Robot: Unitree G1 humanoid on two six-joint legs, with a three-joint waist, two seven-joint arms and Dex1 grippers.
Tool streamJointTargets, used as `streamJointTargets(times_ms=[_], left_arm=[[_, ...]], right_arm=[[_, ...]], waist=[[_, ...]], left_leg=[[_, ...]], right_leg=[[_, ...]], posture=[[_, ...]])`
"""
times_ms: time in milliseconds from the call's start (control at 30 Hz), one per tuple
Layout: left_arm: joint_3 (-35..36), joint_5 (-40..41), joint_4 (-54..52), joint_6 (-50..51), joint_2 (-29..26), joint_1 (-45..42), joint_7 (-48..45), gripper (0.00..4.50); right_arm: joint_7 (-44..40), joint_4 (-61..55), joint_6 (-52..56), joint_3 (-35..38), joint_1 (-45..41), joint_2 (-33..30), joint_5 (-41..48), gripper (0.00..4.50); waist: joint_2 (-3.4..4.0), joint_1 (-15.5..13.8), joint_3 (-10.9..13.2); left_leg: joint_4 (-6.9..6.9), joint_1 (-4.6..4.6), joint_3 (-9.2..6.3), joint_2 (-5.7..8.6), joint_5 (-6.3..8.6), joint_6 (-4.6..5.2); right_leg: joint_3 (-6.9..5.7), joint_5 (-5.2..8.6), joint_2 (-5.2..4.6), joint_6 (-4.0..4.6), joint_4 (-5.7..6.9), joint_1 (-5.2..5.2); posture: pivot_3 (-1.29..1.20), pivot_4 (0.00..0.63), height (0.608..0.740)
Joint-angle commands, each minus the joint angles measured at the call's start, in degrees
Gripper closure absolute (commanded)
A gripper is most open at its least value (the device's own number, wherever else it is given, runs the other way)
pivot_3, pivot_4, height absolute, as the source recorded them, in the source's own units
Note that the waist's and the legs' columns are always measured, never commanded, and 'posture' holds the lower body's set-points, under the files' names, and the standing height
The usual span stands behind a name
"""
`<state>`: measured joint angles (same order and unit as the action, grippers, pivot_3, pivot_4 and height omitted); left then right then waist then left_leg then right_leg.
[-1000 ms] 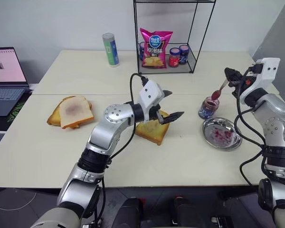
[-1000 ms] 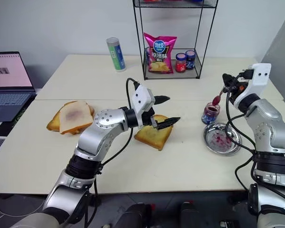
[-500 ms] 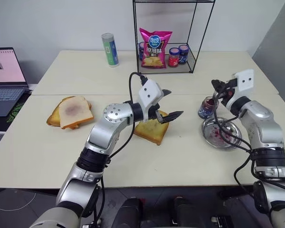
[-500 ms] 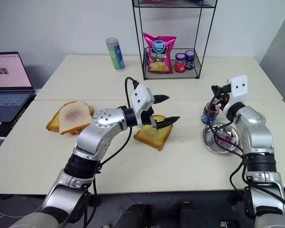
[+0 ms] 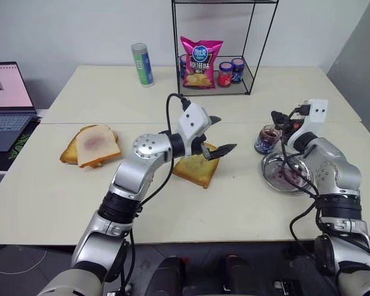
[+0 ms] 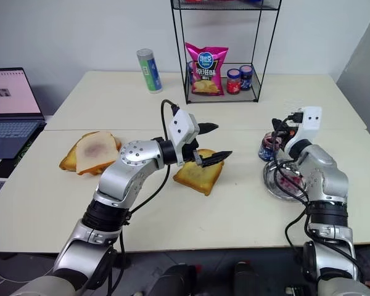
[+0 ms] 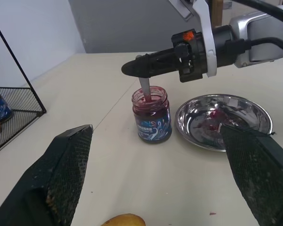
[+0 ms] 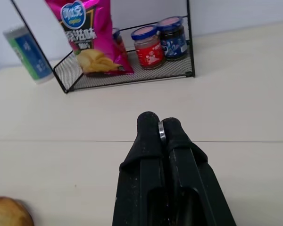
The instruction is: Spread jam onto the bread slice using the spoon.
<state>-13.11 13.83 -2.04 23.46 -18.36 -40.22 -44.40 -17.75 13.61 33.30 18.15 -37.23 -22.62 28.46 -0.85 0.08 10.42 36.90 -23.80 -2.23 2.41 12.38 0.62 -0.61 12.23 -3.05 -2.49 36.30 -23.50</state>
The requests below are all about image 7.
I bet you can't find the metal knife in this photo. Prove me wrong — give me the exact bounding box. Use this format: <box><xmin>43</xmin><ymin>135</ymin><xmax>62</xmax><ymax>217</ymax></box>
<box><xmin>135</xmin><ymin>55</ymin><xmax>153</xmax><ymax>103</ymax></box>

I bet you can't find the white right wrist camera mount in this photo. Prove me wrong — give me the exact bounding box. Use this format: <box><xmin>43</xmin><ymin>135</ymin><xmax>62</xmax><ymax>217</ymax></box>
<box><xmin>167</xmin><ymin>0</ymin><xmax>218</xmax><ymax>78</ymax></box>

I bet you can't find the golden bread piece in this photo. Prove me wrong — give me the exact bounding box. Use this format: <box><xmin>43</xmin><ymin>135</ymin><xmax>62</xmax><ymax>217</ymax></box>
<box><xmin>100</xmin><ymin>213</ymin><xmax>146</xmax><ymax>226</ymax></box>

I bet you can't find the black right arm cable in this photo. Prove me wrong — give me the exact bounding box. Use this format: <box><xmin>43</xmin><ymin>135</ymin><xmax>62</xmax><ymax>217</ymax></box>
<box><xmin>230</xmin><ymin>0</ymin><xmax>283</xmax><ymax>55</ymax></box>

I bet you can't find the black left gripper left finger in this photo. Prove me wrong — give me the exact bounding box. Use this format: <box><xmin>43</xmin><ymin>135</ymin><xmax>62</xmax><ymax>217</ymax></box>
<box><xmin>0</xmin><ymin>124</ymin><xmax>94</xmax><ymax>226</ymax></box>

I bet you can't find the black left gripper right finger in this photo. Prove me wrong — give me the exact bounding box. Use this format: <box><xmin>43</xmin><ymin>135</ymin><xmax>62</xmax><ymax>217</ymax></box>
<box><xmin>218</xmin><ymin>124</ymin><xmax>283</xmax><ymax>226</ymax></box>

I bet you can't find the black wire mesh rack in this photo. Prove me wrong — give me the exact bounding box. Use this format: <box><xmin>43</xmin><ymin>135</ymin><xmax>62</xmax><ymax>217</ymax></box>
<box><xmin>0</xmin><ymin>13</ymin><xmax>48</xmax><ymax>158</ymax></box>

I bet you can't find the blue lidded jam jar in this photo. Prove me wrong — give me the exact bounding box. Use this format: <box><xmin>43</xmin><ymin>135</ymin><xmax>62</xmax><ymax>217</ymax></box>
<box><xmin>0</xmin><ymin>84</ymin><xmax>14</xmax><ymax>123</ymax></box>

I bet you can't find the glass jam jar blue label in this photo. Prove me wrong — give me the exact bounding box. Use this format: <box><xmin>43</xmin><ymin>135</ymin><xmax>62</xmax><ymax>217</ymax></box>
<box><xmin>131</xmin><ymin>86</ymin><xmax>173</xmax><ymax>145</ymax></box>

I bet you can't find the brown wooden board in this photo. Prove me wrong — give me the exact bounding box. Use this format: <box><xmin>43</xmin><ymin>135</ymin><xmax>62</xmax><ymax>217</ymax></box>
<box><xmin>213</xmin><ymin>0</ymin><xmax>232</xmax><ymax>28</ymax></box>

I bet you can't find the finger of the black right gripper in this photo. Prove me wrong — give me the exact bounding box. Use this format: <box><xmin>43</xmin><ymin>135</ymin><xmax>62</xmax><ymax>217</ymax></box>
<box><xmin>121</xmin><ymin>56</ymin><xmax>182</xmax><ymax>79</ymax></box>
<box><xmin>141</xmin><ymin>48</ymin><xmax>180</xmax><ymax>59</ymax></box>

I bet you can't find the round stainless steel plate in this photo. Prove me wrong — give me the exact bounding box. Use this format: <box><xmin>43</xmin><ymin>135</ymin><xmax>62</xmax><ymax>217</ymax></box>
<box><xmin>175</xmin><ymin>93</ymin><xmax>274</xmax><ymax>152</ymax></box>

